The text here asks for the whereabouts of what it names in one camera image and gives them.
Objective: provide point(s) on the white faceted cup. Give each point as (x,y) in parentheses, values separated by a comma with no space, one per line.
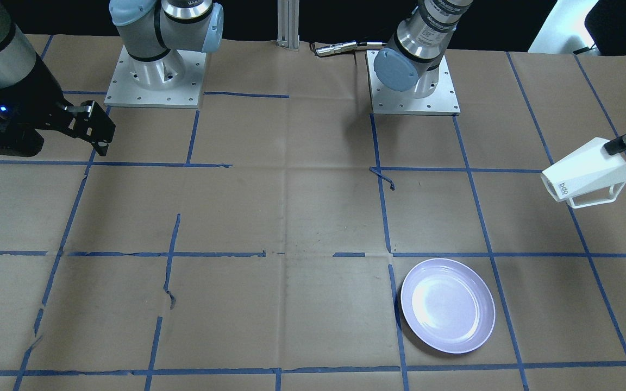
(588,176)

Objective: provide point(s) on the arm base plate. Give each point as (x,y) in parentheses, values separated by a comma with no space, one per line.
(175,81)
(438,99)

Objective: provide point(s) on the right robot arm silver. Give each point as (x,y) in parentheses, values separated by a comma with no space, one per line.
(153,33)

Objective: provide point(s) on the silver cable connector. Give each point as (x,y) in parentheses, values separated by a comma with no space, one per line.
(345,47)

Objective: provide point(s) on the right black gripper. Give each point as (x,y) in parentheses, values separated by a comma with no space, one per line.
(37,93)

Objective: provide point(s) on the lavender plate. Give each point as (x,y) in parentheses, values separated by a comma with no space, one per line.
(448,306)

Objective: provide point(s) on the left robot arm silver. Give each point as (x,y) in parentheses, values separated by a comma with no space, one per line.
(410,74)

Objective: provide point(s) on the aluminium profile post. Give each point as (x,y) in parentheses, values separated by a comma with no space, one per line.
(288,24)

